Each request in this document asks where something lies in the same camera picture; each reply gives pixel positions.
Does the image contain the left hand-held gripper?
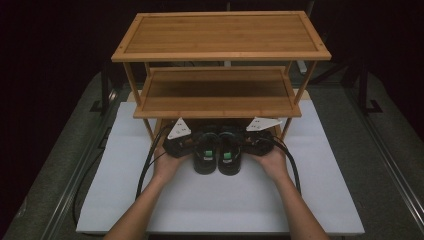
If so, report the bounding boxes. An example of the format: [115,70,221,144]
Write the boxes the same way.
[162,117,197,159]

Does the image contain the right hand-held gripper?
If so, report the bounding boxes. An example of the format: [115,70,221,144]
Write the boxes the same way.
[244,116,284,157]

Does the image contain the black sandal with green label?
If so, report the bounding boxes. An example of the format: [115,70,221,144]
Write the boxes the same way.
[192,130,220,176]
[217,130,243,177]

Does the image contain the wooden three-tier shelf rack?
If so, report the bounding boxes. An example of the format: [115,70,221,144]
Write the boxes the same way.
[110,10,333,155]

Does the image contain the person's left hand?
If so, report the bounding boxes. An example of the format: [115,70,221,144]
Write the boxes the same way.
[152,146,188,184]

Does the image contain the person's right hand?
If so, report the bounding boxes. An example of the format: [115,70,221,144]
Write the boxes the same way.
[249,145,290,184]

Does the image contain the white table board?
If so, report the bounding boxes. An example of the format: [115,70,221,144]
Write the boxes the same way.
[75,99,365,236]

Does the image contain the black metal stand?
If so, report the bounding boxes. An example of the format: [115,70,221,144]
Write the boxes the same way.
[356,61,384,116]
[89,59,116,116]

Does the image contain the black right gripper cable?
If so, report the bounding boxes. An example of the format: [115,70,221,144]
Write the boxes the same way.
[266,134,303,196]

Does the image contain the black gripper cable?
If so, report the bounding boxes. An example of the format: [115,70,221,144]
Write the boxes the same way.
[266,134,303,196]
[72,123,174,229]

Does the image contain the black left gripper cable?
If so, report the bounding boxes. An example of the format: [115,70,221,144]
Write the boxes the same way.
[72,123,174,229]

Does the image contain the aluminium frame rail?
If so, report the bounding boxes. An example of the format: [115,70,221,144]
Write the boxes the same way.
[344,88,424,223]
[39,91,119,240]

